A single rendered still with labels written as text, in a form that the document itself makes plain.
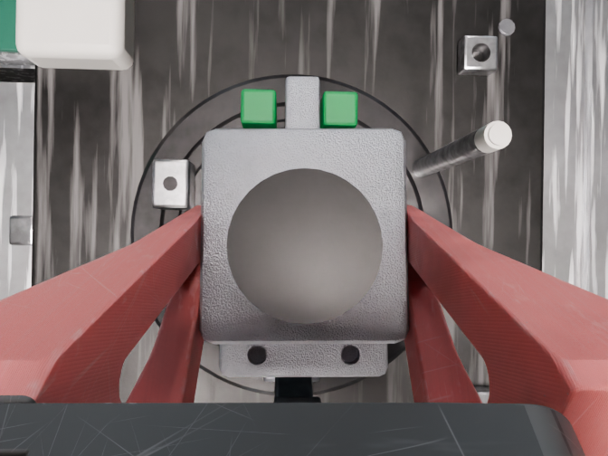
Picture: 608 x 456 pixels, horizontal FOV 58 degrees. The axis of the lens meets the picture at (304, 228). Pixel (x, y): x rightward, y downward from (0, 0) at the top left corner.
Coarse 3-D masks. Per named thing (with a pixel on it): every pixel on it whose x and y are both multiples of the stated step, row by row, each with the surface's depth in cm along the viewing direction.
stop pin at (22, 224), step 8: (16, 216) 25; (24, 216) 26; (32, 216) 26; (16, 224) 25; (24, 224) 25; (32, 224) 26; (16, 232) 25; (24, 232) 25; (32, 232) 26; (16, 240) 25; (24, 240) 25
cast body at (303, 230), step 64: (256, 128) 12; (320, 128) 12; (384, 128) 12; (256, 192) 11; (320, 192) 10; (384, 192) 11; (256, 256) 10; (320, 256) 10; (384, 256) 11; (256, 320) 11; (320, 320) 10; (384, 320) 11
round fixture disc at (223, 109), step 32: (224, 96) 24; (320, 96) 24; (192, 128) 23; (192, 160) 24; (416, 192) 24; (160, 224) 23; (448, 224) 24; (160, 320) 23; (256, 384) 24; (320, 384) 24; (352, 384) 24
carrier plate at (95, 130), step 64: (192, 0) 25; (256, 0) 26; (320, 0) 26; (384, 0) 26; (448, 0) 26; (512, 0) 26; (192, 64) 25; (256, 64) 26; (320, 64) 26; (384, 64) 26; (448, 64) 26; (512, 64) 26; (64, 128) 25; (128, 128) 25; (448, 128) 26; (512, 128) 26; (64, 192) 25; (128, 192) 25; (448, 192) 26; (512, 192) 26; (64, 256) 25; (512, 256) 26; (448, 320) 26; (128, 384) 25; (384, 384) 26
